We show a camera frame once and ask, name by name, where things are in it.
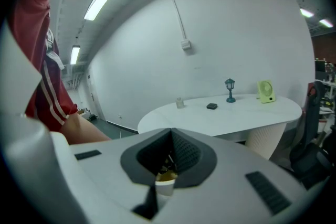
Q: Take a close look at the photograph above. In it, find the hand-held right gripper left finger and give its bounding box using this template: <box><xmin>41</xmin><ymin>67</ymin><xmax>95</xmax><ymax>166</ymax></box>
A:
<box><xmin>69</xmin><ymin>127</ymin><xmax>174</xmax><ymax>224</ymax></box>

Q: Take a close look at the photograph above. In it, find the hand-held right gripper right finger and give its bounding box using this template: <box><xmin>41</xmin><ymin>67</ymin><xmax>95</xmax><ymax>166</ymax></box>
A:
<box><xmin>154</xmin><ymin>127</ymin><xmax>308</xmax><ymax>224</ymax></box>

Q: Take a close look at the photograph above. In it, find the person's right forearm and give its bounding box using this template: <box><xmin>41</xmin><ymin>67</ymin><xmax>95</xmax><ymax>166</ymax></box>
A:
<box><xmin>59</xmin><ymin>112</ymin><xmax>112</xmax><ymax>145</ymax></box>

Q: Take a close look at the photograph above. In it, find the white oval table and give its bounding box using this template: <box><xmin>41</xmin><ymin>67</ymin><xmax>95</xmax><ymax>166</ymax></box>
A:
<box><xmin>137</xmin><ymin>93</ymin><xmax>303</xmax><ymax>161</ymax></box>

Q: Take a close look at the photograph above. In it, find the black office chair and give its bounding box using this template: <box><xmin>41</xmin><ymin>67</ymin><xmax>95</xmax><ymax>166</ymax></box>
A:
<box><xmin>289</xmin><ymin>80</ymin><xmax>335</xmax><ymax>190</ymax></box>

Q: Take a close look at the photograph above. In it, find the teal lantern lamp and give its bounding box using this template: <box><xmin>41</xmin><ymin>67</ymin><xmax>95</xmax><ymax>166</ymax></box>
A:
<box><xmin>224</xmin><ymin>77</ymin><xmax>236</xmax><ymax>103</ymax></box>

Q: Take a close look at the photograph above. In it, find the light green desk fan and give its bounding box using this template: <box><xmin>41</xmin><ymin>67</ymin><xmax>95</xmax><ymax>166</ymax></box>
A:
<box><xmin>256</xmin><ymin>80</ymin><xmax>277</xmax><ymax>104</ymax></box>

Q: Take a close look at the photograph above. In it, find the cluttered background desk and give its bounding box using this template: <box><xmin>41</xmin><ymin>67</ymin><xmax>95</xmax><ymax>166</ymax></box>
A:
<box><xmin>314</xmin><ymin>57</ymin><xmax>336</xmax><ymax>120</ymax></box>

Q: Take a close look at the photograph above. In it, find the person's red striped shirt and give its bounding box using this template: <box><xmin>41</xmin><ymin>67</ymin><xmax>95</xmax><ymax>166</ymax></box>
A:
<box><xmin>7</xmin><ymin>0</ymin><xmax>79</xmax><ymax>132</ymax></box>

